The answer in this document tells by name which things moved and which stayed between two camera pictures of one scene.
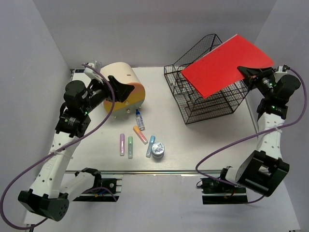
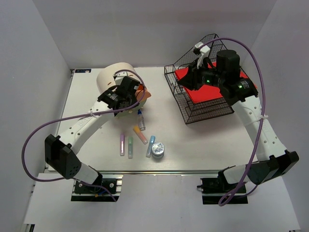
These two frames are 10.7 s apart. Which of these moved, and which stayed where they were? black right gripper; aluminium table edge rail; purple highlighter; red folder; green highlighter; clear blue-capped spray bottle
Moved: black right gripper; red folder
Stayed: purple highlighter; green highlighter; aluminium table edge rail; clear blue-capped spray bottle
